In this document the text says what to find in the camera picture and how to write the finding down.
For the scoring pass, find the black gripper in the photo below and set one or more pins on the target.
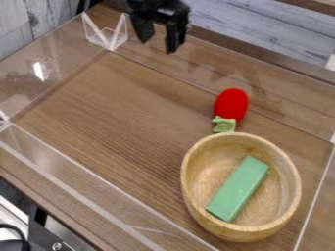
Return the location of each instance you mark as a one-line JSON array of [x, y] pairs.
[[170, 12]]

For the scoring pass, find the red plush strawberry toy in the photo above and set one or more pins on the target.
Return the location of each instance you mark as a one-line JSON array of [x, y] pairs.
[[230, 108]]

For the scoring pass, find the clear acrylic tray walls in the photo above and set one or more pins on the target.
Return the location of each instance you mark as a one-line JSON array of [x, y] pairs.
[[101, 121]]

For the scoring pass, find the wooden bowl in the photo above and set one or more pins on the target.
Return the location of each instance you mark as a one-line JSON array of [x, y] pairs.
[[207, 165]]

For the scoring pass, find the green rectangular block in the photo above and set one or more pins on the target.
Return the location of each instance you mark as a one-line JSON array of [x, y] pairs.
[[238, 189]]

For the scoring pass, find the clear acrylic corner bracket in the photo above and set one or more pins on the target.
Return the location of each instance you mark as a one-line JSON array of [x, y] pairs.
[[107, 38]]

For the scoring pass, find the black metal table bracket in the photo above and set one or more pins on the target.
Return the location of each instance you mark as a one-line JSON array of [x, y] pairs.
[[41, 239]]

